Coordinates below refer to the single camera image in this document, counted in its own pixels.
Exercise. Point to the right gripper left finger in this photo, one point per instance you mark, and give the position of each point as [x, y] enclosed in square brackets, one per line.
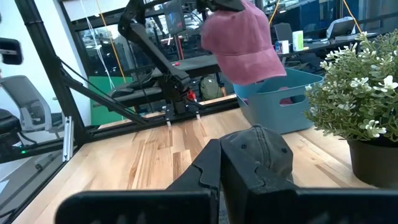
[208, 168]

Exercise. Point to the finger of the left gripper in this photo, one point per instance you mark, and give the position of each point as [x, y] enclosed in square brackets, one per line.
[230, 5]

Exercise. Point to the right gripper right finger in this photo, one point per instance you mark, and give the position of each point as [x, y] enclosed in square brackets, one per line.
[236, 180]

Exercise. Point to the dark grey baseball cap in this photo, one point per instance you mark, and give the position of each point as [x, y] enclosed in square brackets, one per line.
[264, 143]

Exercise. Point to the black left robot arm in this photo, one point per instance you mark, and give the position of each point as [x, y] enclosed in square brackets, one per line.
[155, 53]

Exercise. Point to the dark computer monitor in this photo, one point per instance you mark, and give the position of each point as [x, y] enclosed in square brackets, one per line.
[174, 17]

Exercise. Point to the black office chair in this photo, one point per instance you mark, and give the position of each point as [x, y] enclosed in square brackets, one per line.
[283, 31]

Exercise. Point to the large grey desk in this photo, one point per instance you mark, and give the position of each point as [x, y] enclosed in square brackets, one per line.
[199, 67]

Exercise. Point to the small white box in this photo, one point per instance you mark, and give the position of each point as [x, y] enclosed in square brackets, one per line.
[283, 46]

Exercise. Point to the teal plastic bin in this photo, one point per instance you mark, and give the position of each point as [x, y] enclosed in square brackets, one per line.
[267, 115]

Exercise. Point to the small red object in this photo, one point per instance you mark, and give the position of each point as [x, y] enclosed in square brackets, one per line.
[191, 96]

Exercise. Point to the olive backpack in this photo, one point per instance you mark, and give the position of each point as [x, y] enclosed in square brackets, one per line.
[211, 88]

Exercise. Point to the long dark office desk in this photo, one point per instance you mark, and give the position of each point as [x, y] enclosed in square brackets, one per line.
[314, 47]

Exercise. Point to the low dark grey desk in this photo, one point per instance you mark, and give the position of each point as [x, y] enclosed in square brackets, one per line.
[136, 93]

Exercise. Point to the silver laptop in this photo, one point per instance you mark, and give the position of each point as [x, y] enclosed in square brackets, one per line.
[342, 28]

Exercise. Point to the green panel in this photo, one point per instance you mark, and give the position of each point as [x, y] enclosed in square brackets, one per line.
[99, 102]

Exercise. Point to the potted green plant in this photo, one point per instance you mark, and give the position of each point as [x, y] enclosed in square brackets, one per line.
[357, 93]

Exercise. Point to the grey office chair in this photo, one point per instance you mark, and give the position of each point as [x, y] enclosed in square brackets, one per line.
[28, 99]

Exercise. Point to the black rounded device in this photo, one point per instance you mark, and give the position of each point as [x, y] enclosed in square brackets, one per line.
[11, 51]

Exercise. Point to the silver metal bracket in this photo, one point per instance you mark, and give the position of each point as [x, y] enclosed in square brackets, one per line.
[67, 140]

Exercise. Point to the long black frame rail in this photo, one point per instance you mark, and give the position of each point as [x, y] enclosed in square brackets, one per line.
[56, 146]

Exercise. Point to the black aluminium frame side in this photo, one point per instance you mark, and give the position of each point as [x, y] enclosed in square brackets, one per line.
[46, 62]

